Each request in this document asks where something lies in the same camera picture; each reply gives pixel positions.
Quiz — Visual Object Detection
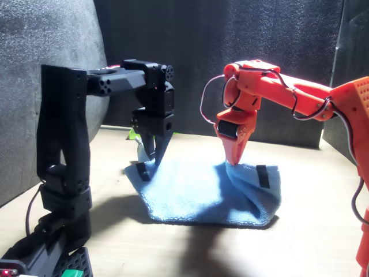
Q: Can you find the green clamp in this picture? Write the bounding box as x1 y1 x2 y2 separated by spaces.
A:
61 268 85 277

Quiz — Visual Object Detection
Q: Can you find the black arm servo wire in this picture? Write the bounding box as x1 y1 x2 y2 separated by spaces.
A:
25 183 43 236

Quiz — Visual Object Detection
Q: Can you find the light blue towel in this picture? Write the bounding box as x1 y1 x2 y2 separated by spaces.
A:
123 137 282 229

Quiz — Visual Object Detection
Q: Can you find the grey curved foam sheet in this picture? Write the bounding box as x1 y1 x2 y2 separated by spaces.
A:
0 0 111 207

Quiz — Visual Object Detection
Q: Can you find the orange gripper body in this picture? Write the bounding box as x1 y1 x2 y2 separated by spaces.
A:
214 108 258 142

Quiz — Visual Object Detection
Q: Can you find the black tape strip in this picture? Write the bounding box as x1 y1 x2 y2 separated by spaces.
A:
135 163 151 182
255 164 271 189

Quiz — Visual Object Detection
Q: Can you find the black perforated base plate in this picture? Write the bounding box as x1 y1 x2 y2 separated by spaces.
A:
53 246 95 277

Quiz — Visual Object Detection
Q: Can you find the black foam panel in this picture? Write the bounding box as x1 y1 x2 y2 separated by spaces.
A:
93 0 345 149
321 0 369 167

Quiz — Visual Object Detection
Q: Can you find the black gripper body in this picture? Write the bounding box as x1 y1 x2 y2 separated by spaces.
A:
131 108 175 138

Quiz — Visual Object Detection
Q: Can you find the red-lit motor controller board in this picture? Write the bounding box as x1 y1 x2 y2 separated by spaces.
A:
0 258 28 277

